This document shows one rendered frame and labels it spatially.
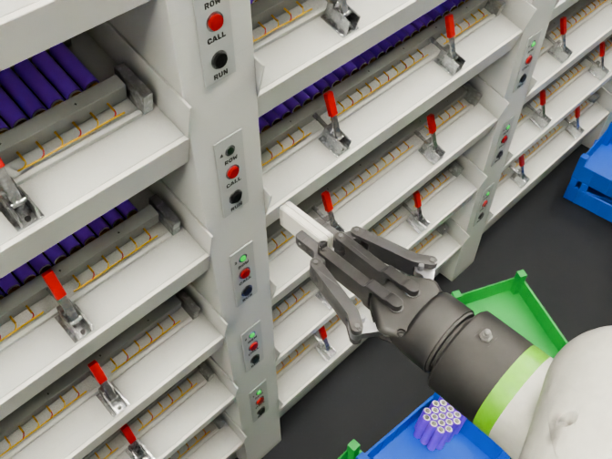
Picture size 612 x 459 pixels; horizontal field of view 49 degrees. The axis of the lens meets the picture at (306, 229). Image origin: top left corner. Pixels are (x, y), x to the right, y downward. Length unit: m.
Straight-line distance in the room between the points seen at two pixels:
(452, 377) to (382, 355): 1.03
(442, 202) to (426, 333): 0.85
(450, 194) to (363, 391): 0.49
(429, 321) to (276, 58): 0.35
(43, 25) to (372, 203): 0.74
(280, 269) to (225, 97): 0.43
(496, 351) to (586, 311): 1.23
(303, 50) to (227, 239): 0.25
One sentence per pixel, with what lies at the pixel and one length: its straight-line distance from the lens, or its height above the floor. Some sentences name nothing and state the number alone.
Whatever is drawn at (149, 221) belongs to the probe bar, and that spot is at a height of 0.79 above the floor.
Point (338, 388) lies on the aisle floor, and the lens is 1.60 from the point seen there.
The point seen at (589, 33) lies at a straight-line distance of 1.69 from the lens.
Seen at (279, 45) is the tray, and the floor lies 0.96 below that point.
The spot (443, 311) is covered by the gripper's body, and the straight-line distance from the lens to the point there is 0.65.
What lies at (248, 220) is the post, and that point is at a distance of 0.88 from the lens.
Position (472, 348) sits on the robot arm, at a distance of 0.62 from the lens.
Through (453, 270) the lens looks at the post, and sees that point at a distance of 1.76.
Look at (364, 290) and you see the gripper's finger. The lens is 0.68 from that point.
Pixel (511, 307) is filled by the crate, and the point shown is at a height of 0.00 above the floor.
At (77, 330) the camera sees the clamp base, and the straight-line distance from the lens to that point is 0.83.
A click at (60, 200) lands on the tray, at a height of 0.96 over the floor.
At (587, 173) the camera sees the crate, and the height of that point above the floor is 0.12.
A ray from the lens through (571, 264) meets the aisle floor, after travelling 1.92.
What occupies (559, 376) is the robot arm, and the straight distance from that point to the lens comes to 0.50.
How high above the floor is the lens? 1.43
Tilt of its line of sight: 50 degrees down
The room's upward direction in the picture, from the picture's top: straight up
